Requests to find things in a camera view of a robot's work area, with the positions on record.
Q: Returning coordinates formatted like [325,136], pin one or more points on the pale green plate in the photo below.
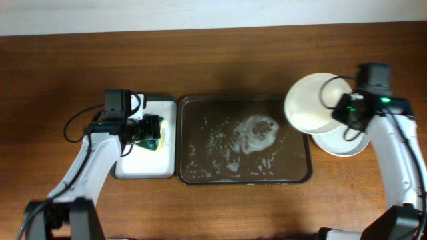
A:
[336,144]

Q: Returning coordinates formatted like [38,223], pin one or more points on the small white black-rimmed tray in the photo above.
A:
[140,163]

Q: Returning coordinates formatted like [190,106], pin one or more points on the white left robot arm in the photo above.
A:
[73,200]

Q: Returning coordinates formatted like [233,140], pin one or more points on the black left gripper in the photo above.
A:
[152,126]

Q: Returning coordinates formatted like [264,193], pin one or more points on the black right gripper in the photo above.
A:
[348,111]

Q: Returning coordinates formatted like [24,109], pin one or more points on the green yellow sponge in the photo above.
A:
[151,145]

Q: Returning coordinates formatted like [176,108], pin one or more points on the large brown tray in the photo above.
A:
[239,139]

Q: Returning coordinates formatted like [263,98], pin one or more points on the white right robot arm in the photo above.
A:
[390,126]

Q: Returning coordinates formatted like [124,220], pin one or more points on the cream white plate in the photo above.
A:
[309,102]

